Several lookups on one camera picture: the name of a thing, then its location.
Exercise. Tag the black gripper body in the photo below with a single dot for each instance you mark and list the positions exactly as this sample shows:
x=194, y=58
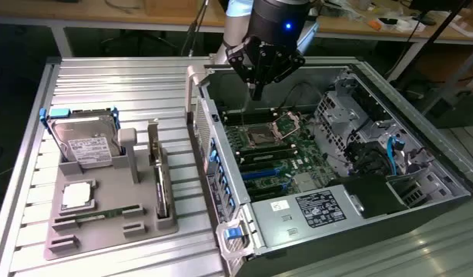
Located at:
x=277, y=20

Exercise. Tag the black Nvidia graphics card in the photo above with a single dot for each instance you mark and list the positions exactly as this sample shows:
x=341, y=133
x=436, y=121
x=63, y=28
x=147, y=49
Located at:
x=159, y=173

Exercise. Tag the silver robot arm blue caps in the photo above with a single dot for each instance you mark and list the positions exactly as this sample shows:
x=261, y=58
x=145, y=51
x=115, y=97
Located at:
x=237, y=34

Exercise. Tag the black RAM slot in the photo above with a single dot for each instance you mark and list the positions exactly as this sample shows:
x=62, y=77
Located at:
x=252, y=120
x=248, y=114

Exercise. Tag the thin metal locking lever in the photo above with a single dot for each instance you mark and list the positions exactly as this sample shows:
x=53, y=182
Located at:
x=244, y=118

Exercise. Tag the metal socket cover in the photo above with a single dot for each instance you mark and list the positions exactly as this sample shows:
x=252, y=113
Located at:
x=277, y=123

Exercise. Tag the silver metal disk bay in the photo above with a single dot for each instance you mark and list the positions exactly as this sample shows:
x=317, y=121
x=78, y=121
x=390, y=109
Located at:
x=337, y=115

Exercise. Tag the orange tool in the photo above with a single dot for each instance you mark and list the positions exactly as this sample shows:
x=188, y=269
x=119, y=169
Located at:
x=374, y=25

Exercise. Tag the CPU socket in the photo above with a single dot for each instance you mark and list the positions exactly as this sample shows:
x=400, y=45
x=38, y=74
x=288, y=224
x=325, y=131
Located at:
x=260, y=135

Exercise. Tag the green Dell motherboard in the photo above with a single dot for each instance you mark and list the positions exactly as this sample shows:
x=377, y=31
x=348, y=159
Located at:
x=302, y=155

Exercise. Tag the black labelled RAM stick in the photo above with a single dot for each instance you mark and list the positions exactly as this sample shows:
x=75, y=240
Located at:
x=265, y=157

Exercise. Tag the white plastic tray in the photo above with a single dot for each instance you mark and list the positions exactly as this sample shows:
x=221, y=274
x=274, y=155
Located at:
x=408, y=26

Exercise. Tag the blue expansion slot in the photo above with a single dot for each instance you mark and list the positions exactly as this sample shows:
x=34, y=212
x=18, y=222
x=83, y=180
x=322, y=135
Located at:
x=261, y=174

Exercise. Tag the black stand pole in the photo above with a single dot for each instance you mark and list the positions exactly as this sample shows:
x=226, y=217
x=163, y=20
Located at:
x=433, y=40

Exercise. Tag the dark computer mouse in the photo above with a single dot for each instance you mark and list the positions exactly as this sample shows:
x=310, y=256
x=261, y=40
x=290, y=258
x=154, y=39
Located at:
x=429, y=21

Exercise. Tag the black monitor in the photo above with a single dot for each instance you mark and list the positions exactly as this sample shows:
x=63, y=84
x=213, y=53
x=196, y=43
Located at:
x=429, y=3

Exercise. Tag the silver chipset heatsink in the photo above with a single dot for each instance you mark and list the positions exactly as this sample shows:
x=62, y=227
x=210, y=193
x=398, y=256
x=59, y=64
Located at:
x=304, y=183

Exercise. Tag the black expansion slot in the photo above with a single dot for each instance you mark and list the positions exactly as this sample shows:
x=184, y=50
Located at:
x=265, y=188

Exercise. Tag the silver hard disk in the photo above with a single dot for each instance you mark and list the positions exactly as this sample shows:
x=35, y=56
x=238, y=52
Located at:
x=86, y=138

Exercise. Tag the dark grey cabinet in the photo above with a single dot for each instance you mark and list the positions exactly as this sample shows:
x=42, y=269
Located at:
x=460, y=115

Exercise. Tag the black plastic shroud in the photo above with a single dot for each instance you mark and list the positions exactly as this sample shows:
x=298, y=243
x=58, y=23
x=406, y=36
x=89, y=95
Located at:
x=372, y=196

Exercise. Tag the grey plastic parts rack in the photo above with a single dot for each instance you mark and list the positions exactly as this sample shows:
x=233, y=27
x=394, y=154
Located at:
x=117, y=199

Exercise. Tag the silver power supply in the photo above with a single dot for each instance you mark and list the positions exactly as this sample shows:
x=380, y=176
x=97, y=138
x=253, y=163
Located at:
x=282, y=228

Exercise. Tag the blue case latch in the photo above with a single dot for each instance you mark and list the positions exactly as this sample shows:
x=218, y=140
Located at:
x=233, y=233

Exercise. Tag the open black PC case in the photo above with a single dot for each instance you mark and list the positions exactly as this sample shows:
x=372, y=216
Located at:
x=374, y=231

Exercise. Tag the silver CPU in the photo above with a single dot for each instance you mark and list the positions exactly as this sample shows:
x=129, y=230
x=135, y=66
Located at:
x=77, y=196

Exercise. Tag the green RAM stick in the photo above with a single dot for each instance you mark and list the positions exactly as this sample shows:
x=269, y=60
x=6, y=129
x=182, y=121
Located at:
x=102, y=214

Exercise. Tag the aluminium profile frame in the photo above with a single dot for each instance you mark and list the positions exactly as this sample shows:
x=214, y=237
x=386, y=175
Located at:
x=457, y=76

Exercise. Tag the wooden desk white frame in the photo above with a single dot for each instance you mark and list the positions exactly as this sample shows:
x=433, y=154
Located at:
x=29, y=8

